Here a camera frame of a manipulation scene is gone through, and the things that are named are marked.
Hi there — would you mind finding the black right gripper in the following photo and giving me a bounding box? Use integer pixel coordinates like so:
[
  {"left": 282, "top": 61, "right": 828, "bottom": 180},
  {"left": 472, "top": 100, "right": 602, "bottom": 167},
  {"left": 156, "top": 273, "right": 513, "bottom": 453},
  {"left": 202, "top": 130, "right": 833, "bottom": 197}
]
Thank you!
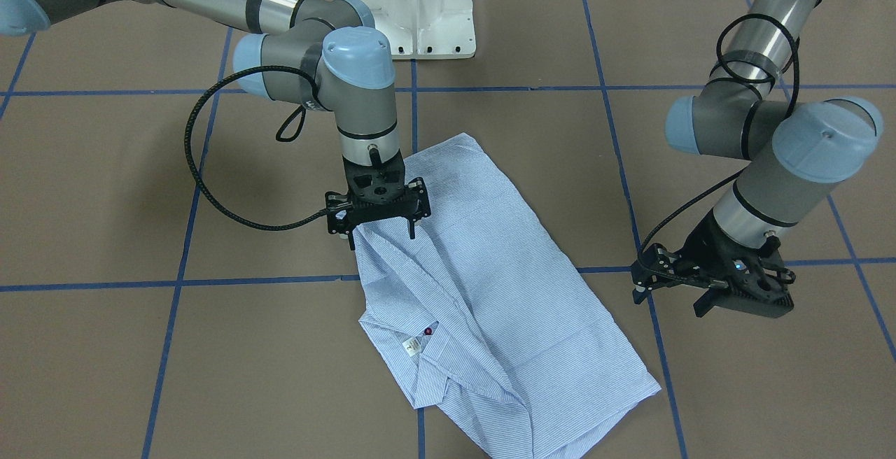
[{"left": 324, "top": 152, "right": 431, "bottom": 251}]

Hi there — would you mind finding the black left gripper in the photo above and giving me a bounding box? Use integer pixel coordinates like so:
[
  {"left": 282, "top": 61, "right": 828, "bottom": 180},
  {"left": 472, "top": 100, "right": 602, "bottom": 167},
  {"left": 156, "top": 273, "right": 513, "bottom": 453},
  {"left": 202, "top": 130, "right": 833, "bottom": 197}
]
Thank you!
[{"left": 630, "top": 213, "right": 796, "bottom": 318}]

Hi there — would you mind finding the light blue striped shirt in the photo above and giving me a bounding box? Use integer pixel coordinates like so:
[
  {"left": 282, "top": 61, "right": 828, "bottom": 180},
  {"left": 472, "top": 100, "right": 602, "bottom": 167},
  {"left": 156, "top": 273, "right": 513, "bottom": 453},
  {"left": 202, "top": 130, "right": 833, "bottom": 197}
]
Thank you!
[{"left": 354, "top": 134, "right": 660, "bottom": 458}]

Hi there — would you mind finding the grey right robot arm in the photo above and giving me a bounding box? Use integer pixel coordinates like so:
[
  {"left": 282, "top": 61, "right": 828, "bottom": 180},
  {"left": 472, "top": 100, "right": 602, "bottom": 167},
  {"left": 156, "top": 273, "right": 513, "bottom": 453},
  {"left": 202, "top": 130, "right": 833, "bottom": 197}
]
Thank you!
[{"left": 2, "top": 0, "right": 431, "bottom": 240}]

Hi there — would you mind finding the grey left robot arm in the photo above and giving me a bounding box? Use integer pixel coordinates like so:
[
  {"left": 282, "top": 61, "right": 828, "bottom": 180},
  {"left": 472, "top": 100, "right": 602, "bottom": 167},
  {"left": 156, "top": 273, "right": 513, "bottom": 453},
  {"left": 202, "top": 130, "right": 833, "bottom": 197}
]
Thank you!
[{"left": 631, "top": 0, "right": 884, "bottom": 318}]

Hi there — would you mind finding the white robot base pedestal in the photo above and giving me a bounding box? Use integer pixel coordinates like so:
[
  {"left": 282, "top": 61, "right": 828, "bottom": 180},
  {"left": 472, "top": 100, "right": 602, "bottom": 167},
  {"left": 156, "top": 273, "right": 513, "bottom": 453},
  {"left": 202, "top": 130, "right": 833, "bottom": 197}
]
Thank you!
[{"left": 361, "top": 0, "right": 477, "bottom": 61}]

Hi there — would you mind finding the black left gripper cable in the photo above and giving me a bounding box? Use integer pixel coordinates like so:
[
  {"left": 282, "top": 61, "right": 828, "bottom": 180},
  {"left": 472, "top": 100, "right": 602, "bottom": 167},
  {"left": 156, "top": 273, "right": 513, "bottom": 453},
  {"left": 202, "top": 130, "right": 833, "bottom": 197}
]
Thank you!
[{"left": 637, "top": 0, "right": 801, "bottom": 264}]

